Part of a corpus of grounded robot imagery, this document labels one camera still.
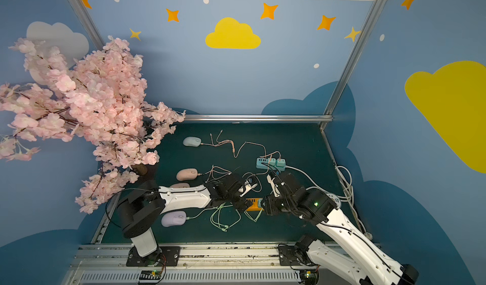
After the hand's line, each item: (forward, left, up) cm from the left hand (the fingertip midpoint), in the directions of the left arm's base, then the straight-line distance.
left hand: (248, 192), depth 88 cm
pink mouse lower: (+4, +34, -4) cm, 35 cm away
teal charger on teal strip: (+16, -13, +2) cm, 20 cm away
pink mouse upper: (+10, +32, -2) cm, 34 cm away
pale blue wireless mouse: (+32, +34, -3) cm, 47 cm away
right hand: (-9, -9, +13) cm, 18 cm away
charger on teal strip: (+15, -17, +2) cm, 23 cm away
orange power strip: (-6, -3, -2) cm, 7 cm away
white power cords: (+14, -53, -5) cm, 55 cm away
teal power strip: (+19, -7, -2) cm, 20 cm away
